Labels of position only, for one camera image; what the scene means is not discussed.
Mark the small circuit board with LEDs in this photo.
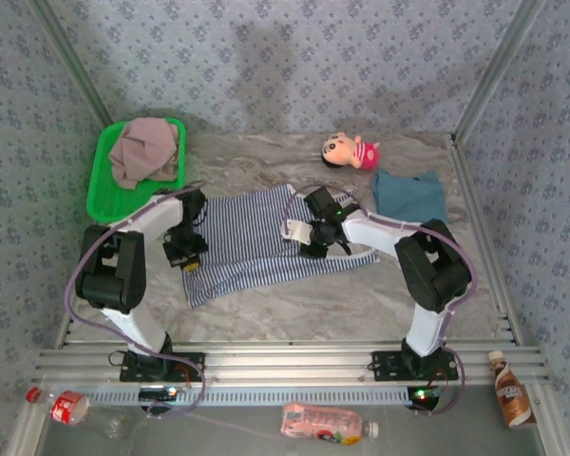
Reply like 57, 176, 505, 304
407, 387, 442, 404
139, 387, 178, 403

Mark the pink tank top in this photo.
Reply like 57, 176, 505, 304
107, 117, 181, 191

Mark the clear red-label cola bottle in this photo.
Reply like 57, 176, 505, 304
26, 387, 134, 441

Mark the blue white striped tank top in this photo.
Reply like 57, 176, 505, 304
180, 183, 380, 310

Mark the grey slotted cable duct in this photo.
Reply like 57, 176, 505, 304
83, 385, 412, 408

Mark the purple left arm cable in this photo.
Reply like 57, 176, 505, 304
64, 180, 208, 422

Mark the brown chocolate drink bottle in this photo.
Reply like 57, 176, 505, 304
487, 350, 538, 431

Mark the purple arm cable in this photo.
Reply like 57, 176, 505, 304
279, 183, 480, 418
64, 180, 208, 422

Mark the green plastic basket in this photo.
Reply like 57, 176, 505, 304
85, 117, 187, 224

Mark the plush doll with pink shirt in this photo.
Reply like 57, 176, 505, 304
320, 131, 381, 172

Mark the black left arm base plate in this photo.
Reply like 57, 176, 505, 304
119, 351, 205, 382

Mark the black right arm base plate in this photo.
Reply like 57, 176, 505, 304
370, 350, 460, 382

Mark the pink drink bottle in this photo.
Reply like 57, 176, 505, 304
279, 402, 380, 447

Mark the aluminium frame post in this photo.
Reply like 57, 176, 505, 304
28, 0, 118, 127
450, 0, 550, 143

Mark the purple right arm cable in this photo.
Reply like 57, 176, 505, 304
279, 183, 480, 418

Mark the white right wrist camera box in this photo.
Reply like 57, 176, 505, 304
279, 218, 317, 244

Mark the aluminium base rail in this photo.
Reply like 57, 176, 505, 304
32, 339, 550, 387

